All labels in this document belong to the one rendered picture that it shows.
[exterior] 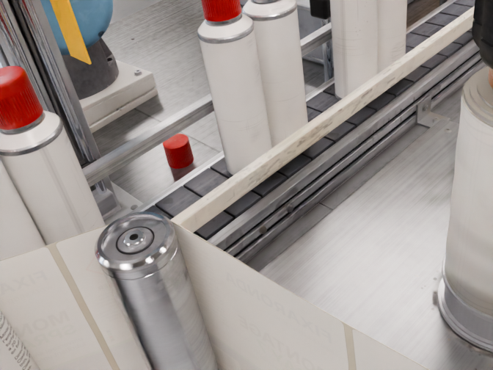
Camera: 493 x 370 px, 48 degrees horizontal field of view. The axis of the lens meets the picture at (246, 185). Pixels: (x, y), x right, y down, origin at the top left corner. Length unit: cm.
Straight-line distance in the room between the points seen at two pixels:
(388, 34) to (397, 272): 32
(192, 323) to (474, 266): 19
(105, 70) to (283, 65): 37
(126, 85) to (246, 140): 34
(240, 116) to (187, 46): 51
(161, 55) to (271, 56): 49
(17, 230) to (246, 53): 24
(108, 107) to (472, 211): 60
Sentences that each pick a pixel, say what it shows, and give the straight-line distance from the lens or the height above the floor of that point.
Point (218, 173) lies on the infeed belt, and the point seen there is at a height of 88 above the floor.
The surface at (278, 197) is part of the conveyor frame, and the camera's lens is 56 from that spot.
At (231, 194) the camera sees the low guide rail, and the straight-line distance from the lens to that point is 52.
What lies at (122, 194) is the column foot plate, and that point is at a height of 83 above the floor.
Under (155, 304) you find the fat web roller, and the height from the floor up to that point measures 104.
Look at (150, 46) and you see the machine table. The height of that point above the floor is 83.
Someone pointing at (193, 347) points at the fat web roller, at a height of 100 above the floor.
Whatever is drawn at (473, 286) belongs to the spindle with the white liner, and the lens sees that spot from 40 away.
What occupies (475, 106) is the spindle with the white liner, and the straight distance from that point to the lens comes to 33.
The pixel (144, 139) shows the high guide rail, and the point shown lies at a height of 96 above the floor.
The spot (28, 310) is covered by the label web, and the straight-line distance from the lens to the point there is 31.
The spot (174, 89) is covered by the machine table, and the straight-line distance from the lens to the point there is 89.
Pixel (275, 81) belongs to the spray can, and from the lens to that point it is 55.
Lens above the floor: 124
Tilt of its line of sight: 38 degrees down
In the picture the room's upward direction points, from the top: 11 degrees counter-clockwise
